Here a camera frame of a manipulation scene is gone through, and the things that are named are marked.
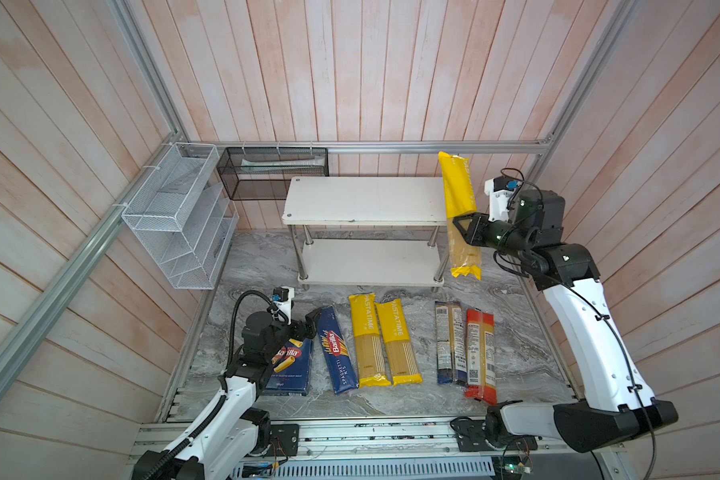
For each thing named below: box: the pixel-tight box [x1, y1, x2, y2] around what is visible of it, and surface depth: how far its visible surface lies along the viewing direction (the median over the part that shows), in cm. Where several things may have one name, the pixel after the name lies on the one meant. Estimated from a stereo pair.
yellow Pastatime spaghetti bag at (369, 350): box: [348, 292, 392, 388], surface depth 90 cm
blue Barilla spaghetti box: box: [317, 306, 359, 395], surface depth 86 cm
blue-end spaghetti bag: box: [435, 301, 467, 386], surface depth 89 cm
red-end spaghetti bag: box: [464, 309, 497, 405], surface depth 87 cm
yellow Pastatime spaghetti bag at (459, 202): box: [438, 151, 483, 281], surface depth 68 cm
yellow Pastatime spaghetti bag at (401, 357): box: [374, 299, 423, 386], surface depth 90 cm
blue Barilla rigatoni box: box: [265, 338, 313, 397], surface depth 80 cm
